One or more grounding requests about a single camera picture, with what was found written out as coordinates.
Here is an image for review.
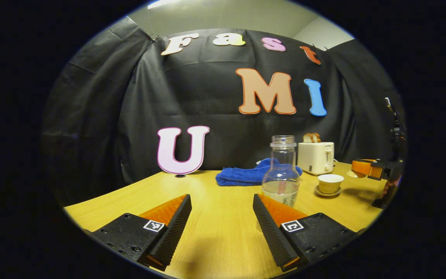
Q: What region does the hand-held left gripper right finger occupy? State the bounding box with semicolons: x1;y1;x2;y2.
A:
253;193;363;272

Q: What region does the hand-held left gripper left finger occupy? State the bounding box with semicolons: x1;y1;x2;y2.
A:
87;194;192;272

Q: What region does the cream teacup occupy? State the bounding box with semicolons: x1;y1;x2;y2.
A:
317;174;345;194

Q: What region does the clear water bottle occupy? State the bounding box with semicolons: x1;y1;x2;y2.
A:
262;135;301;208

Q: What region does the cream saucer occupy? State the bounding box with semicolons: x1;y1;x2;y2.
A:
315;186;342;197

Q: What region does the white toaster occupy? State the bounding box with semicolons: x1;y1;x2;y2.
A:
297;142;335;176

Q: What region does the blue towel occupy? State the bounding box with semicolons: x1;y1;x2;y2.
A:
215;158;303;187

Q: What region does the black backdrop cloth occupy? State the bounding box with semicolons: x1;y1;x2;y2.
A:
41;16;407;208

